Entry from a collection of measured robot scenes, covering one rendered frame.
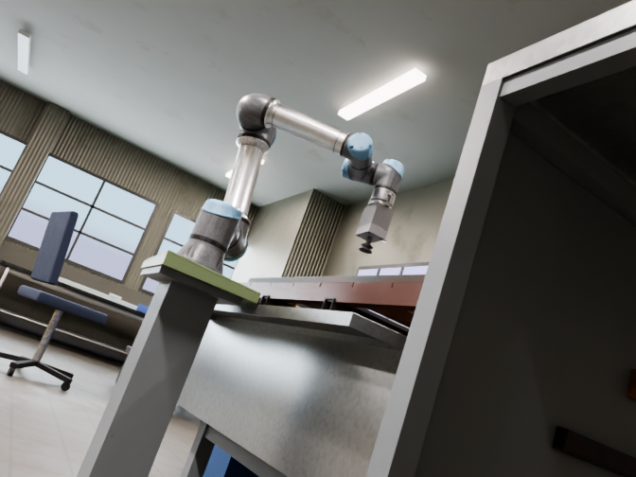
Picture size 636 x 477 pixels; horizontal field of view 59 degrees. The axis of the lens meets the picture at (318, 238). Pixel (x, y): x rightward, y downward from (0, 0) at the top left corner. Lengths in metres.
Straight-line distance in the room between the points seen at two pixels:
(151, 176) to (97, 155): 0.86
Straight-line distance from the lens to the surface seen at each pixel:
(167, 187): 9.51
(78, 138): 9.44
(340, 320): 1.18
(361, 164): 1.75
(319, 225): 8.02
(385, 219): 1.77
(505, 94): 0.87
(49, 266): 4.31
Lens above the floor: 0.50
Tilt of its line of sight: 15 degrees up
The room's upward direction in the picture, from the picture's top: 20 degrees clockwise
